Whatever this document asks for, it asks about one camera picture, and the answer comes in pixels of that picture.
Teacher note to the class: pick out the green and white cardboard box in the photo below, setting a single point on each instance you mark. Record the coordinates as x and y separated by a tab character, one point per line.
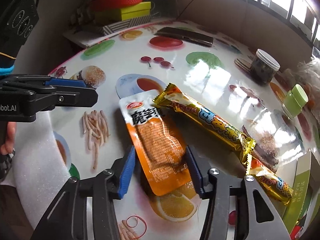
303	180

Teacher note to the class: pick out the orange snack pouch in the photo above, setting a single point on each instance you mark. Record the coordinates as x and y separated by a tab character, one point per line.
155	140

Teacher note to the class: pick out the dark smartphone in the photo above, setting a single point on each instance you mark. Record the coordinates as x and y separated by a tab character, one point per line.
185	36

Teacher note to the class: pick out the fruit print tablecloth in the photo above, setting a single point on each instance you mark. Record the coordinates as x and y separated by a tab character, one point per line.
200	85

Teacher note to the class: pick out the white board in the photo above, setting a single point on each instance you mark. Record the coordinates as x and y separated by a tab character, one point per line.
82	36

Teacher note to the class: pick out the person's left hand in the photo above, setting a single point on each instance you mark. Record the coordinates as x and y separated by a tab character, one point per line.
9	137

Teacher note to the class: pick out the clear plastic bag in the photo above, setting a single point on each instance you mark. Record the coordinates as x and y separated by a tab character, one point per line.
311	75

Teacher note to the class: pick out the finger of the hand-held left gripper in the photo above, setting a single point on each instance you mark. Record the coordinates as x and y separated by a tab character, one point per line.
80	95
67	82

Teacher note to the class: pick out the red rubber band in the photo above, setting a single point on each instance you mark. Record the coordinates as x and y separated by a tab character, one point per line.
126	221

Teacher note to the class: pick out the black and white striped box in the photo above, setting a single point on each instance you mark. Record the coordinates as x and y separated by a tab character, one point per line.
125	26

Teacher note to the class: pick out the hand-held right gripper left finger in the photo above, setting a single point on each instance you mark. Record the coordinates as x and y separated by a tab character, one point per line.
126	175

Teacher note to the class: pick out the green lid glass jar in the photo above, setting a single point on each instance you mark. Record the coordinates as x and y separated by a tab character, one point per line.
296	101

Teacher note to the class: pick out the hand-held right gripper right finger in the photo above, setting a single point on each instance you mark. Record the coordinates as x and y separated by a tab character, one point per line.
195	172

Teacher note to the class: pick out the yellow-green box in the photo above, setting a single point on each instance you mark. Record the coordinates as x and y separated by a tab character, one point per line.
125	12

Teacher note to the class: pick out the white lid jar dark contents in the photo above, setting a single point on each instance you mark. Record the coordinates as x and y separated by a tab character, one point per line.
265	67

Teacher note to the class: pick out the gold snack stick packet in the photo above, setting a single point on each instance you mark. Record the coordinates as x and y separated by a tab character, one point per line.
272	180
207	117

